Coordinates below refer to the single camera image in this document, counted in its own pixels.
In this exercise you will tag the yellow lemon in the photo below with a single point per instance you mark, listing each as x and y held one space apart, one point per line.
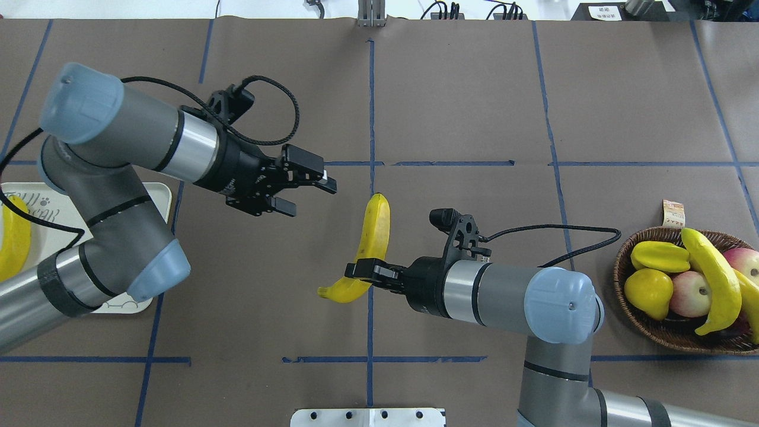
650 291

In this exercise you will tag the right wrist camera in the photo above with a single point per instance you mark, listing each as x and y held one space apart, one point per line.
463 242

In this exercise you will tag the aluminium frame post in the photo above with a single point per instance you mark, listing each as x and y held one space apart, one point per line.
372 13

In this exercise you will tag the yellow banana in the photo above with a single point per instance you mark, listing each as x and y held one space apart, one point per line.
726 294
749 291
373 244
16 238

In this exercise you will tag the paper price tag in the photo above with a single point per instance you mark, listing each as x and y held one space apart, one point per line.
673 214

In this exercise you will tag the brown wicker basket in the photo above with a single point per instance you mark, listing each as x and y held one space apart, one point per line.
677 332

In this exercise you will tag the red pink apple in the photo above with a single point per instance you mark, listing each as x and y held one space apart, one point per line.
744 260

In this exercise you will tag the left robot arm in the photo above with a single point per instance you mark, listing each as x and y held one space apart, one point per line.
99 128

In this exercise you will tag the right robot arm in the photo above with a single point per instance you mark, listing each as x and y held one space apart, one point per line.
558 310

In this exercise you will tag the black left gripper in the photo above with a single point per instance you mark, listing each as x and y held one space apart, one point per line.
237 168

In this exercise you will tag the yellow starfruit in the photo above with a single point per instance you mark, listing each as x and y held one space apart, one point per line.
660 255

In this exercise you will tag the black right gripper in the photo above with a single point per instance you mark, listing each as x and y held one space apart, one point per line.
426 284

